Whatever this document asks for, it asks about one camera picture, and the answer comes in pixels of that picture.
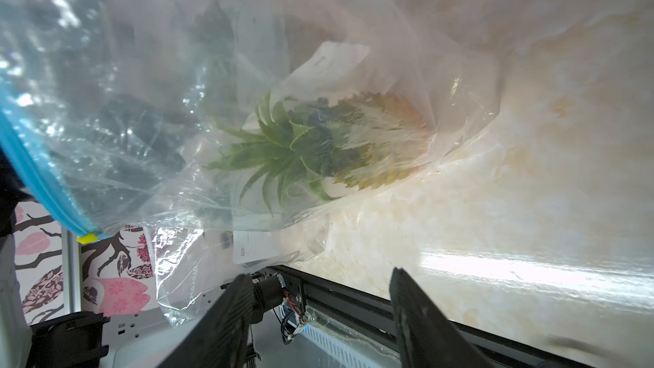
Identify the white slotted cable duct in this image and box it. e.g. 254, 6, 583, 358
301, 325, 401, 368

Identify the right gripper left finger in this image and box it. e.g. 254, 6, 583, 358
160, 274, 255, 368

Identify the aluminium rail left wall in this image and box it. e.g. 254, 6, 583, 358
61, 228, 83, 315

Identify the pineapple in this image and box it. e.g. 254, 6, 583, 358
206, 91, 431, 210

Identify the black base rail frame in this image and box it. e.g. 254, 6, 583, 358
262, 266, 580, 367

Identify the zip bag with blue seal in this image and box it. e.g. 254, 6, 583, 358
1, 0, 500, 238

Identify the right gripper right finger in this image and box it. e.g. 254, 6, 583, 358
389, 269, 492, 367

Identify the clear zip bag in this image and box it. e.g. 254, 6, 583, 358
146, 216, 330, 327

